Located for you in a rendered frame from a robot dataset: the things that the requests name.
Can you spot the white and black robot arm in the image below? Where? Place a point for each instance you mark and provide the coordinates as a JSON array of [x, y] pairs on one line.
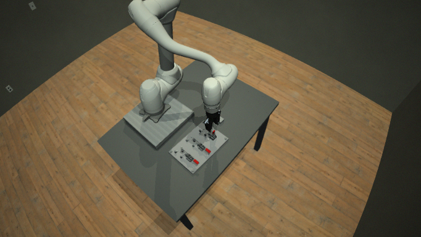
[[154, 18]]

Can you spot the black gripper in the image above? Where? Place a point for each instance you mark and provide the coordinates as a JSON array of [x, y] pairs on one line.
[[212, 118]]

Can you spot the black toggle clamp with red handle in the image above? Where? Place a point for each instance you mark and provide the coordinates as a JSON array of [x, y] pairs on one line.
[[213, 137]]

